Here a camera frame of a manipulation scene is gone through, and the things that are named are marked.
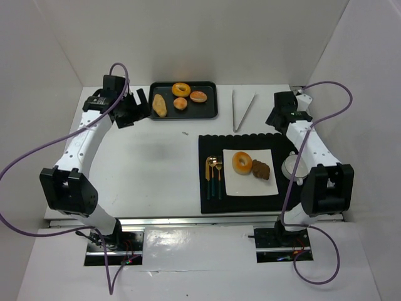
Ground metal tongs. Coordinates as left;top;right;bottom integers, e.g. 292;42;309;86
231;90;256;134

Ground orange glazed donut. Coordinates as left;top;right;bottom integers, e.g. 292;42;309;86
232;151;253;176

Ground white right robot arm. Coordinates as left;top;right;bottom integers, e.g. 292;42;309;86
267;92;355;246

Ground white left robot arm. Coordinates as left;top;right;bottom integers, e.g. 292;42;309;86
39;75;150;248

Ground oblong tan bread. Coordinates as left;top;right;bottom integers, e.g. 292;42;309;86
152;94;167;117

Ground small round bun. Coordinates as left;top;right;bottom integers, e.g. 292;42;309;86
173;97;187;110

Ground orange donut on tray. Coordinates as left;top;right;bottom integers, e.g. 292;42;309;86
172;82;191;98

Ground white cup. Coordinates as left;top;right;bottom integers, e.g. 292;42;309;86
281;151;309;186

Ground round sandwich bun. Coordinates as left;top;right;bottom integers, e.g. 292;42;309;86
190;91;207;103

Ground black baking tray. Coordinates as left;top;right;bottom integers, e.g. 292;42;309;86
148;81;218;120

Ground white square plate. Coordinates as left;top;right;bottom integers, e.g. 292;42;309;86
222;149;279;197

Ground black scalloped placemat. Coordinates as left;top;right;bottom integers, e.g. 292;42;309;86
198;133;297;214

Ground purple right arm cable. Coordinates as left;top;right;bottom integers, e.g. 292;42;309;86
280;81;354;285

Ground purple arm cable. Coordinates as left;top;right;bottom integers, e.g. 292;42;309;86
0;63;138;296
280;81;354;285

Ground gold fork green handle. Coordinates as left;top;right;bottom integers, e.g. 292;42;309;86
216;156;222;200

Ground gold spoon green handle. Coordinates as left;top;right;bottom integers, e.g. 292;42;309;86
209;156;217;197

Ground gold knife green handle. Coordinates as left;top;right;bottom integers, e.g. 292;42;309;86
205;156;211;200

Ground aluminium rail frame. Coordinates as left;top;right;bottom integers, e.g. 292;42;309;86
46;85;345;228

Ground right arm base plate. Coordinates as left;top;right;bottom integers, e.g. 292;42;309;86
247;228;313;263

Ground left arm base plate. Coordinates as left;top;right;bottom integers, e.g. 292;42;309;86
82;230;144;267

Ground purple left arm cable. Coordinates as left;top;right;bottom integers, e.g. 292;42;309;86
0;63;138;296

